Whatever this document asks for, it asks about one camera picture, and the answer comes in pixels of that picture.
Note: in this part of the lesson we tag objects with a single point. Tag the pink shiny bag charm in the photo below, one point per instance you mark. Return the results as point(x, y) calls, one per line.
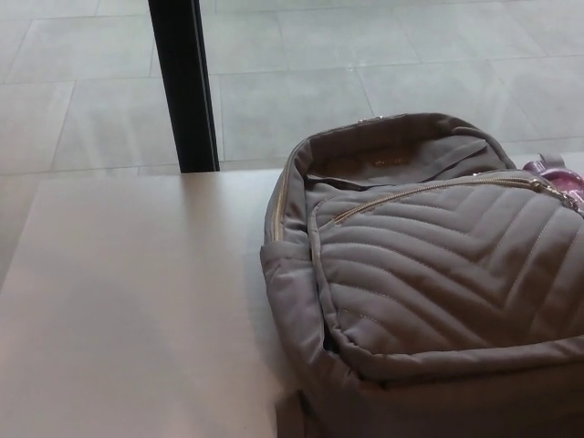
point(561, 182)

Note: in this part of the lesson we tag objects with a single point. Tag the grey-brown quilted backpack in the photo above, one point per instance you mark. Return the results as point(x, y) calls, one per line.
point(420, 274)

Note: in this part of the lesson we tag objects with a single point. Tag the black window frame post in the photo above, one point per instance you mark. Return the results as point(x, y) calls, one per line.
point(182, 91)

